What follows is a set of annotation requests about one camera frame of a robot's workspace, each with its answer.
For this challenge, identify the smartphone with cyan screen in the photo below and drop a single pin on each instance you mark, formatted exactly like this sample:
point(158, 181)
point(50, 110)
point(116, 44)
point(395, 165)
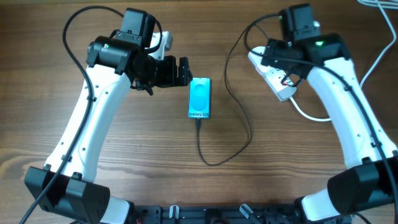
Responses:
point(199, 98)

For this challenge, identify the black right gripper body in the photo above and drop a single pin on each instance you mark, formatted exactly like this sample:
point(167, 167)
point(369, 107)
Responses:
point(277, 48)

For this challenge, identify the white power strip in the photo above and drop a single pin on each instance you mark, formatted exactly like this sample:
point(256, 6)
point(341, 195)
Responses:
point(277, 79)

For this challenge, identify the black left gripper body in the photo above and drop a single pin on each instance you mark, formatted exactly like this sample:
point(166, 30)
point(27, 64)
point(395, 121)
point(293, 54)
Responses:
point(160, 73)

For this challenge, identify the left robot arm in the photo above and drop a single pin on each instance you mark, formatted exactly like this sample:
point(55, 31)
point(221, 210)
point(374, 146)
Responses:
point(132, 57)

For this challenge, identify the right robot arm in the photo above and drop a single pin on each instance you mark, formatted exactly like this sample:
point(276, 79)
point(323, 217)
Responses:
point(370, 178)

